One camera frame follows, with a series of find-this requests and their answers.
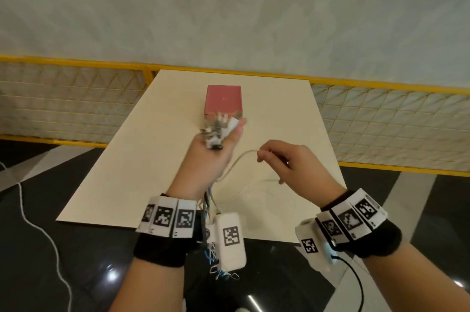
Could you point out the person's left hand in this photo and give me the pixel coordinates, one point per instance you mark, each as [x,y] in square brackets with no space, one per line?
[205,168]

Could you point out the person's right hand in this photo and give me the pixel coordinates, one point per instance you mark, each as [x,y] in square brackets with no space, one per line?
[304,172]

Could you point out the pink green drawer box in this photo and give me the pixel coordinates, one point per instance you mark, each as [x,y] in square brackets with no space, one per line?
[224,100]

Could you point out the person's right forearm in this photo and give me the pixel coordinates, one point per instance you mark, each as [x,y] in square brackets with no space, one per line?
[415,282]

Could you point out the person's left forearm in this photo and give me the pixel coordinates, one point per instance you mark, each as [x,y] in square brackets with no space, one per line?
[150,286]

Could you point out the white wrist camera with marker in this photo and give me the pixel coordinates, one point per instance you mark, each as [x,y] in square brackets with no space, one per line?
[319,260]
[231,256]

